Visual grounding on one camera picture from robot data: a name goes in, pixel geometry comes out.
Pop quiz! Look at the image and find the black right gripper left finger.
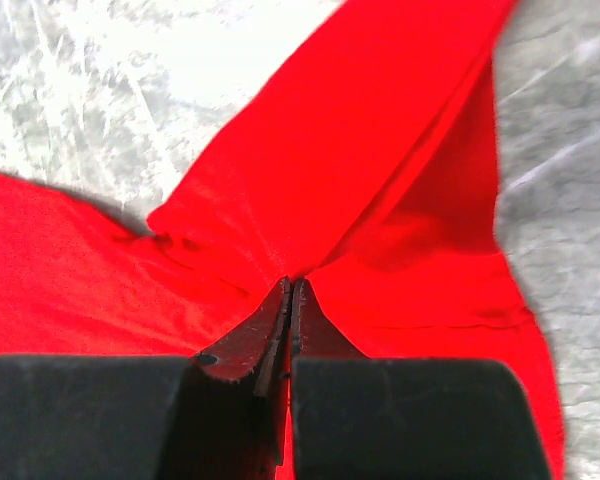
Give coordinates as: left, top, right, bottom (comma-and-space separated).
0, 279, 291, 479

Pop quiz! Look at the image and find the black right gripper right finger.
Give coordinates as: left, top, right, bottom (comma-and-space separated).
291, 279, 551, 480

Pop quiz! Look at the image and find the bright red t shirt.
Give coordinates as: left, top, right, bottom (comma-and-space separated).
0, 1, 565, 479

